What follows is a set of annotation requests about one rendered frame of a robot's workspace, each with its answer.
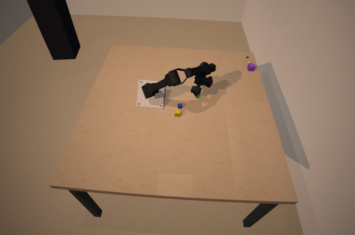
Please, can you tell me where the yellow cube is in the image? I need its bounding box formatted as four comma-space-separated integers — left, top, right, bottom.
174, 109, 180, 117

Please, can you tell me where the purple block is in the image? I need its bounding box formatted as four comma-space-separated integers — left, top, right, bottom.
247, 63, 255, 71

